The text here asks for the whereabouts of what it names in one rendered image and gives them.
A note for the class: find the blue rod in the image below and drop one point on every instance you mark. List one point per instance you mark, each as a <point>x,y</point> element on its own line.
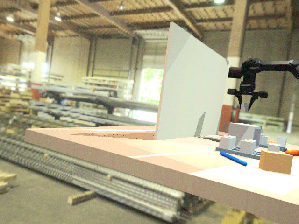
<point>233,158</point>

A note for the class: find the white flat panel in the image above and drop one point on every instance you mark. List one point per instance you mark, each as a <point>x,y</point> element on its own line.
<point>193,87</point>

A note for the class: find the tan rectangular block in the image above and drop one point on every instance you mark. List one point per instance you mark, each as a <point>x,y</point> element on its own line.
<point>276,162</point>

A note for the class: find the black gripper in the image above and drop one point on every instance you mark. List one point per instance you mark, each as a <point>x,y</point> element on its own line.
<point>255,95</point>

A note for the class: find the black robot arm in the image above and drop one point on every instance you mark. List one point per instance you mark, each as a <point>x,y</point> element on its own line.
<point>252,66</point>

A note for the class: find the orange-handled screwdriver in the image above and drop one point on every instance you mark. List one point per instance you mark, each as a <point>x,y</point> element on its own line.
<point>292,152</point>

